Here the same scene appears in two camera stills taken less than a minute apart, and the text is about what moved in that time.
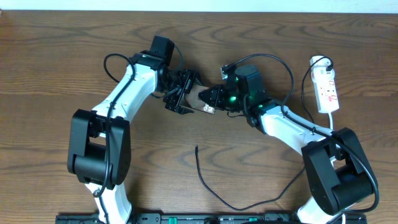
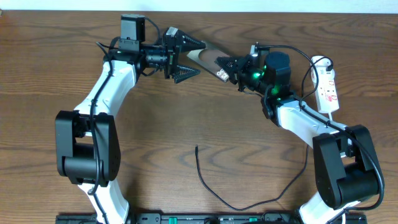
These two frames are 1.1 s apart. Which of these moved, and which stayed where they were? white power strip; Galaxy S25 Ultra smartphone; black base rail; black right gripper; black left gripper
Moved: black right gripper; Galaxy S25 Ultra smartphone; black left gripper
Stayed: white power strip; black base rail
